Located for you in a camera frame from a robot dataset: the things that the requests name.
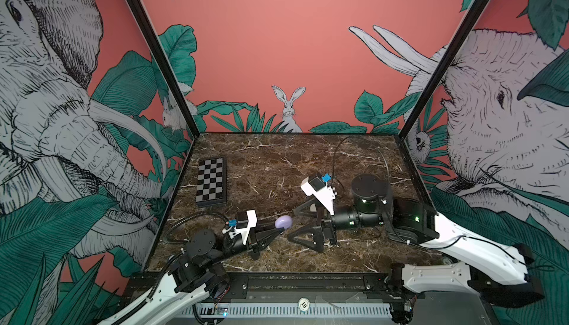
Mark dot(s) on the black right corner post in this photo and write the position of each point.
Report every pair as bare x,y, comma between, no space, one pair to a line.
472,15

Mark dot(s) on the purple earbud charging case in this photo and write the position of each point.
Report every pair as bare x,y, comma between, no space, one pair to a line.
285,222

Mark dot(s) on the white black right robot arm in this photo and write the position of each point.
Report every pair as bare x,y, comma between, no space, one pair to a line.
497,273

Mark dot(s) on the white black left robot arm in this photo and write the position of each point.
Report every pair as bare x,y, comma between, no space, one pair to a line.
196,273

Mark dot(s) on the black left corner post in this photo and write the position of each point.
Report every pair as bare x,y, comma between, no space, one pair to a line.
147,29

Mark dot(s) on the white perforated vent strip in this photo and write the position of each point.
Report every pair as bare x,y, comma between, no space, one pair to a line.
290,310

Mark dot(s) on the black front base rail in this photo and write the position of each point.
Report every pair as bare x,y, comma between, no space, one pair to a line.
319,288

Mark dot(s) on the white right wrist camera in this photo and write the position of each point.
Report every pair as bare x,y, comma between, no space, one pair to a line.
319,187

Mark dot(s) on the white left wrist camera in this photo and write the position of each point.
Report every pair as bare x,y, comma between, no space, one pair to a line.
241,225

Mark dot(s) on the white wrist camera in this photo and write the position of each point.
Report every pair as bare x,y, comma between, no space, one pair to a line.
241,225
319,187

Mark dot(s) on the black white chessboard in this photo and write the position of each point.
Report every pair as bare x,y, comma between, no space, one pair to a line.
211,186

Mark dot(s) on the poker chip on vent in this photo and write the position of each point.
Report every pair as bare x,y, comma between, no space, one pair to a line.
304,304

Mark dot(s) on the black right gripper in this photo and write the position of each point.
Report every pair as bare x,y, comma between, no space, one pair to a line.
329,228

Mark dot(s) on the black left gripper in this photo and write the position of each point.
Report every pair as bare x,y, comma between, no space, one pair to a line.
256,236

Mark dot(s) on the black corner post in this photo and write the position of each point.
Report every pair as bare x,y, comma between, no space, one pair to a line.
147,29
472,15

